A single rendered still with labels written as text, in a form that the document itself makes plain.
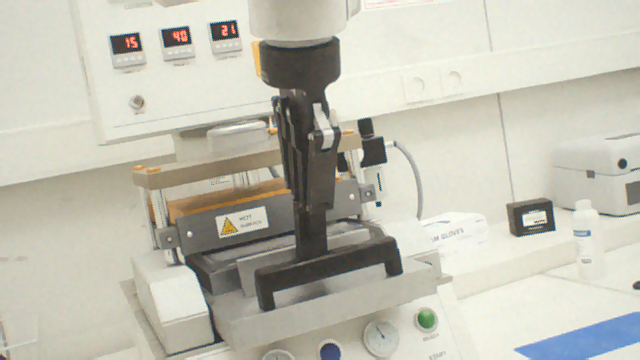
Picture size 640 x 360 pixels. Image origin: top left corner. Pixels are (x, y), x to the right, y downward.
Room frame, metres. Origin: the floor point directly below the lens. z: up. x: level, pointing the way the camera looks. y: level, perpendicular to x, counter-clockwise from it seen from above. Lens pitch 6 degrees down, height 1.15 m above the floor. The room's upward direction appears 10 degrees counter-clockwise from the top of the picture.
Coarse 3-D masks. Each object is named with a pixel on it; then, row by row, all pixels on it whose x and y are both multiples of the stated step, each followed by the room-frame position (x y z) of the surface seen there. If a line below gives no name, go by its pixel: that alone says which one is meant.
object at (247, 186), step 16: (240, 176) 0.89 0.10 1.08; (256, 176) 0.90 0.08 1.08; (208, 192) 0.97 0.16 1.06; (224, 192) 0.94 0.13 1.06; (240, 192) 0.90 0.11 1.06; (256, 192) 0.86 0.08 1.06; (272, 192) 0.84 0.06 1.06; (176, 208) 0.85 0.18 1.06; (192, 208) 0.81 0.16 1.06; (208, 208) 0.81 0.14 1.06
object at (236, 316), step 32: (256, 256) 0.70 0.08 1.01; (288, 256) 0.72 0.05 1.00; (320, 288) 0.68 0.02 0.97; (352, 288) 0.66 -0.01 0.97; (384, 288) 0.67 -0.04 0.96; (416, 288) 0.69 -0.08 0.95; (224, 320) 0.64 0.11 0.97; (256, 320) 0.63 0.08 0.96; (288, 320) 0.64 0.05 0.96; (320, 320) 0.65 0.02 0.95
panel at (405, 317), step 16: (416, 304) 0.76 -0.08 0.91; (432, 304) 0.77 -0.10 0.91; (352, 320) 0.73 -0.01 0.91; (368, 320) 0.74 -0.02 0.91; (400, 320) 0.75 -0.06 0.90; (416, 320) 0.75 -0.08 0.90; (448, 320) 0.76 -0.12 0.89; (304, 336) 0.71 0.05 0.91; (320, 336) 0.72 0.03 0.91; (336, 336) 0.72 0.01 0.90; (352, 336) 0.73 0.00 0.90; (400, 336) 0.74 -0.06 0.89; (416, 336) 0.74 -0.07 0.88; (432, 336) 0.75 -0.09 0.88; (448, 336) 0.75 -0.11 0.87; (208, 352) 0.68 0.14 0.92; (224, 352) 0.69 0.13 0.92; (240, 352) 0.69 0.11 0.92; (256, 352) 0.69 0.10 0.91; (304, 352) 0.71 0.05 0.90; (352, 352) 0.72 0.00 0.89; (368, 352) 0.72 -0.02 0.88; (400, 352) 0.73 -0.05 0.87; (416, 352) 0.73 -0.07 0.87; (432, 352) 0.74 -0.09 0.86; (448, 352) 0.74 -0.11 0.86
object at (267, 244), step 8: (336, 224) 0.85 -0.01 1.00; (344, 224) 0.84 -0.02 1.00; (352, 224) 0.83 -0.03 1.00; (328, 232) 0.80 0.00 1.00; (272, 240) 0.81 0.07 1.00; (280, 240) 0.80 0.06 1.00; (288, 240) 0.79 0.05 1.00; (232, 248) 0.80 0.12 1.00; (240, 248) 0.80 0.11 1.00; (248, 248) 0.79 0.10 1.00; (256, 248) 0.78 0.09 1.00; (264, 248) 0.77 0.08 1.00; (208, 256) 0.78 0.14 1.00; (216, 256) 0.77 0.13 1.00; (224, 256) 0.77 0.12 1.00; (232, 256) 0.76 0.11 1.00
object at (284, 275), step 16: (368, 240) 0.68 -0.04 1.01; (384, 240) 0.68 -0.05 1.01; (304, 256) 0.66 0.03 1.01; (320, 256) 0.66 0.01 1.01; (336, 256) 0.66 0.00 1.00; (352, 256) 0.67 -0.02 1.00; (368, 256) 0.67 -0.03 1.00; (384, 256) 0.68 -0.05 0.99; (400, 256) 0.68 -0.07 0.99; (256, 272) 0.64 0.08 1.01; (272, 272) 0.64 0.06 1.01; (288, 272) 0.64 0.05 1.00; (304, 272) 0.65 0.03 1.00; (320, 272) 0.65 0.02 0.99; (336, 272) 0.66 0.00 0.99; (400, 272) 0.68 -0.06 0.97; (256, 288) 0.64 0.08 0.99; (272, 288) 0.64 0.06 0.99; (288, 288) 0.64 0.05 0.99; (272, 304) 0.63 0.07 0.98
